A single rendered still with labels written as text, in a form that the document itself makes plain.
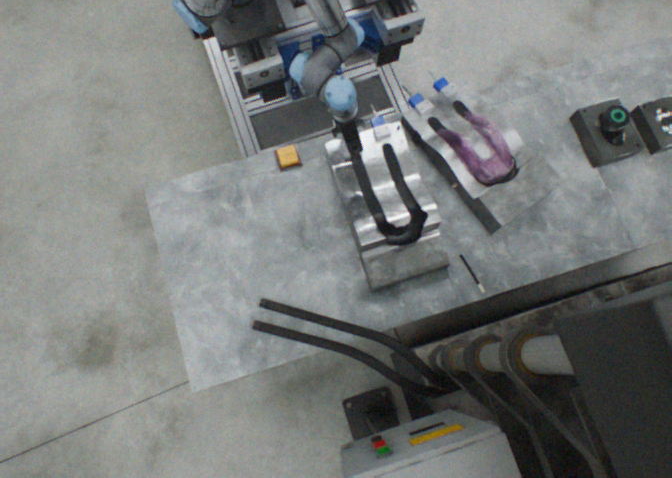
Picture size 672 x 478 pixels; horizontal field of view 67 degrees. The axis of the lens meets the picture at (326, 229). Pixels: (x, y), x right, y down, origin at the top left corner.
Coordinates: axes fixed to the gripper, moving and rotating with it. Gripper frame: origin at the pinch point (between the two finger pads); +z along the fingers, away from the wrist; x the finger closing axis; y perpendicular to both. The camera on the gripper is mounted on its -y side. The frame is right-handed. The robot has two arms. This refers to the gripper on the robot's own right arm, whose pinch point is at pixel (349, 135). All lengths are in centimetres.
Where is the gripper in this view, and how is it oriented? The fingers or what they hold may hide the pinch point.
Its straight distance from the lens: 164.6
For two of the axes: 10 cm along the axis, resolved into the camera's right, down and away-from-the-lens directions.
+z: 1.0, 0.9, 9.9
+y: -3.1, -9.5, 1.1
